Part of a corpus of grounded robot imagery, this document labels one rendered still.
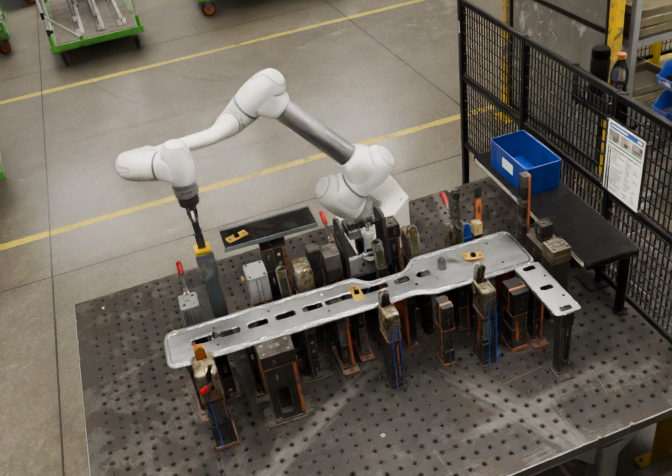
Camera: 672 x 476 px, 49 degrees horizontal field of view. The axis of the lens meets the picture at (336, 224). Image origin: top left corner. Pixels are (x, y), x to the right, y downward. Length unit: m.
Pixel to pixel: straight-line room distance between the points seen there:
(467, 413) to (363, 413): 0.36
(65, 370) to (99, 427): 1.44
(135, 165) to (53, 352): 2.04
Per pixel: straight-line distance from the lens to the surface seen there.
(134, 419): 2.90
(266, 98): 2.98
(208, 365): 2.46
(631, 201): 2.83
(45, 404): 4.20
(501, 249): 2.86
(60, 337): 4.57
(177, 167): 2.58
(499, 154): 3.22
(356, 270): 2.85
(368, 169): 3.19
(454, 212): 2.85
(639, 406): 2.75
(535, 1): 5.25
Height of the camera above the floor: 2.73
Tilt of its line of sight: 34 degrees down
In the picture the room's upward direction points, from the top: 8 degrees counter-clockwise
